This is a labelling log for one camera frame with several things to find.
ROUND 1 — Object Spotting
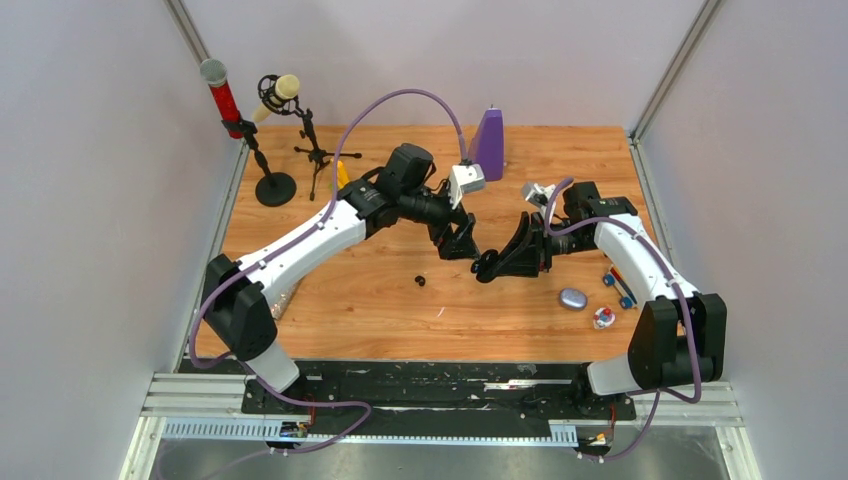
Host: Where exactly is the beige condenser microphone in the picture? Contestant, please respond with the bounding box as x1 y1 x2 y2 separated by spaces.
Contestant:
251 74 300 123

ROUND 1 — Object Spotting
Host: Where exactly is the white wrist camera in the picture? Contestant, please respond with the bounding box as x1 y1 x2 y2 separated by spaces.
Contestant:
448 164 486 210
521 182 556 210

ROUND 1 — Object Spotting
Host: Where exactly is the slotted cable duct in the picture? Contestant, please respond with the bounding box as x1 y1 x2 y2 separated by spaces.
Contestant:
162 418 579 446

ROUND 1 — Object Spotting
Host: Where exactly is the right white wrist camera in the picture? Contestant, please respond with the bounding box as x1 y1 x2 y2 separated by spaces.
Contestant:
521 182 556 210

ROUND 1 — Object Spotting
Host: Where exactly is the silver glitter microphone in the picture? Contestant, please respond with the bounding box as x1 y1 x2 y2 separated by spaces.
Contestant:
269 281 301 322

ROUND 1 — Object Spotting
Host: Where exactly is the lavender oval charging case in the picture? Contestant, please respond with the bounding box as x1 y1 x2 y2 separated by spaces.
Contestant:
558 288 588 311

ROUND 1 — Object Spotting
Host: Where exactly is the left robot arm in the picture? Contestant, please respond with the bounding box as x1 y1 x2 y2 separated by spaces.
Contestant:
200 143 485 413

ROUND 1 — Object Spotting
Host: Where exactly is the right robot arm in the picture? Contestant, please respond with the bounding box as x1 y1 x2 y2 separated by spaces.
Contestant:
473 178 727 418

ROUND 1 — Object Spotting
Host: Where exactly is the aluminium frame rail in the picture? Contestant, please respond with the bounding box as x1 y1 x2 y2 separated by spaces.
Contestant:
141 373 254 418

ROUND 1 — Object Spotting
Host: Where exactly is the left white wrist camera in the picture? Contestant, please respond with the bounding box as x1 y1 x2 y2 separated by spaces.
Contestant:
448 164 486 210

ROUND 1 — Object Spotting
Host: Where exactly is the yellow green toy block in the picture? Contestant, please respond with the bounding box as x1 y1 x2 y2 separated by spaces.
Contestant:
335 160 351 191

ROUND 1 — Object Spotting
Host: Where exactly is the black earbud charging case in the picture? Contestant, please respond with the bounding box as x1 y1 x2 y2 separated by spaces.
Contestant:
471 249 500 283

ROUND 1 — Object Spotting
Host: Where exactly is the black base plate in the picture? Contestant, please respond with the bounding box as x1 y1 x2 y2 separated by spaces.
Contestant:
178 358 637 440

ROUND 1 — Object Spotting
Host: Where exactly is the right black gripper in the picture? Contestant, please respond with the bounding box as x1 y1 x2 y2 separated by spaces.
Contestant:
491 213 597 278

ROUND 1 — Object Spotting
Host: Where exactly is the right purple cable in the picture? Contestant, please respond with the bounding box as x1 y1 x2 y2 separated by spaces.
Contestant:
543 176 704 458

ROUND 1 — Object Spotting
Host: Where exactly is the purple metronome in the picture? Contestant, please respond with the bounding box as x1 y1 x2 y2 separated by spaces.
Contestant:
468 106 506 182

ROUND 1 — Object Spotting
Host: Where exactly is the black round-base mic stand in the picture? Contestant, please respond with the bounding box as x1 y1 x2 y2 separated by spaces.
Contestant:
221 119 297 207

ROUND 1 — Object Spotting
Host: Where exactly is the small red white toy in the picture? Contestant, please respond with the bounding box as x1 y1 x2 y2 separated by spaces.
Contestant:
592 307 616 330

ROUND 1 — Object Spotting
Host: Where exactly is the colourful toy truck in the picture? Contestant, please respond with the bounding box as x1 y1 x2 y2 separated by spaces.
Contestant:
602 265 638 310

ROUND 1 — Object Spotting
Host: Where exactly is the red microphone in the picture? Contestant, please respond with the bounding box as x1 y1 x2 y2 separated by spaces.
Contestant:
199 58 243 139

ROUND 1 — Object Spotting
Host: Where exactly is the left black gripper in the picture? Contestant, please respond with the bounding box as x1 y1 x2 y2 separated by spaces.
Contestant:
400 183 481 262

